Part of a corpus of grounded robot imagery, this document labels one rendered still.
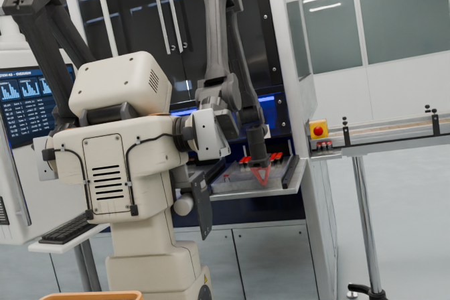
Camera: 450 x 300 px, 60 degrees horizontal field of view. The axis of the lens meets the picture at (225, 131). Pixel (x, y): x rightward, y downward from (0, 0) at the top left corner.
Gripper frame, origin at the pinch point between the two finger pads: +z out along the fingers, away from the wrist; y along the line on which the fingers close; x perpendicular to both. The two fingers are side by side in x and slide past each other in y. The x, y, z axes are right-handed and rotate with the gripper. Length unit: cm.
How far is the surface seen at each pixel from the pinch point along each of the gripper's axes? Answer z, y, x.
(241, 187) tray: 1.0, 0.8, 8.5
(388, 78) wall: 11, 497, -98
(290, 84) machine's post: -30.3, 38.1, -10.0
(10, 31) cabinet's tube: -73, 7, 95
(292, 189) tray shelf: 2.6, -2.0, -10.0
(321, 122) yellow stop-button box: -12.3, 37.4, -20.1
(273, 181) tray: 0.2, 0.6, -3.4
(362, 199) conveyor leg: 28, 52, -32
